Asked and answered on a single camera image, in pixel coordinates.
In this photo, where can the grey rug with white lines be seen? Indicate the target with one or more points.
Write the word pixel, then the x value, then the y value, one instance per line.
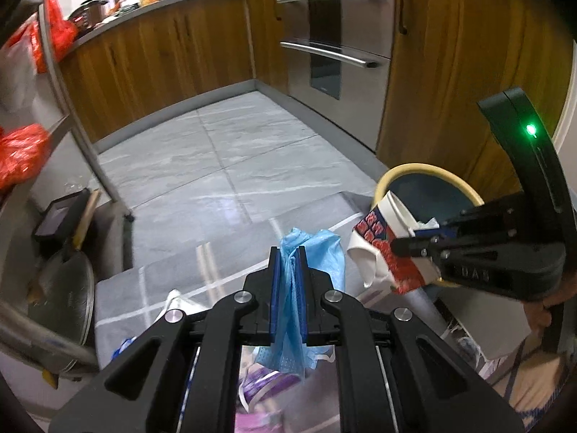
pixel 180 261

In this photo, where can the steel built-in oven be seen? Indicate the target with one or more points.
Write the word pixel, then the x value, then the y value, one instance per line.
pixel 360 22

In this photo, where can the orange plastic bag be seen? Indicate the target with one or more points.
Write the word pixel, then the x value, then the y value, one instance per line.
pixel 54 31
pixel 20 153

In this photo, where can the white tissue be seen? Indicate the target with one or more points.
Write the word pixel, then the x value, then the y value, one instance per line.
pixel 178 302

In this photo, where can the tall wooden cabinet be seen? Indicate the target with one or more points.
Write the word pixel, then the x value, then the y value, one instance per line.
pixel 450 76

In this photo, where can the blue wet wipes pack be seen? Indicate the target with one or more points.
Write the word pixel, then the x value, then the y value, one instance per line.
pixel 122 347

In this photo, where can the person's right hand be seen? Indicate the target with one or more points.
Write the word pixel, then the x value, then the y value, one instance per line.
pixel 537 315

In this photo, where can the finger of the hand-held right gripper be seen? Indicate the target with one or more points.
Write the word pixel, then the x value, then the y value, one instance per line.
pixel 487 216
pixel 419 247

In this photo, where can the pink packet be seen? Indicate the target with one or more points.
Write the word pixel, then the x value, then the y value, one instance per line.
pixel 263 417

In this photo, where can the yellow rimmed teal bin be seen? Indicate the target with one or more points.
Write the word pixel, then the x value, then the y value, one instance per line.
pixel 428 189

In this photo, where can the steel shelf rack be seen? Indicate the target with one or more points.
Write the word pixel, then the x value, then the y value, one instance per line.
pixel 67 112

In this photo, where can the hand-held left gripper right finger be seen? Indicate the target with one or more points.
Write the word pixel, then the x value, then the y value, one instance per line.
pixel 303 293

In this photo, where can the blue face mask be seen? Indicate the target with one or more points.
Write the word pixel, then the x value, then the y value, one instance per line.
pixel 290 306

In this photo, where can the person's right forearm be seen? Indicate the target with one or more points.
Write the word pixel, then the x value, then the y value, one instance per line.
pixel 534 388

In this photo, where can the red white paper bowl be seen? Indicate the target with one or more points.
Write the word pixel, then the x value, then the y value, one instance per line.
pixel 374 234

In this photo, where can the black box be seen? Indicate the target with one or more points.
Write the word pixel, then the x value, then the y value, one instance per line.
pixel 58 221

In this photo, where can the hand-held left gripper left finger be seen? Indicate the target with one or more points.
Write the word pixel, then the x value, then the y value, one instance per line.
pixel 273 293

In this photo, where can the white plastic bag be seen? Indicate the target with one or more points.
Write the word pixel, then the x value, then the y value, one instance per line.
pixel 16 76

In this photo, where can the wooden kitchen cabinet run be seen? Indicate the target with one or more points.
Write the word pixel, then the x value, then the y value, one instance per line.
pixel 157 54

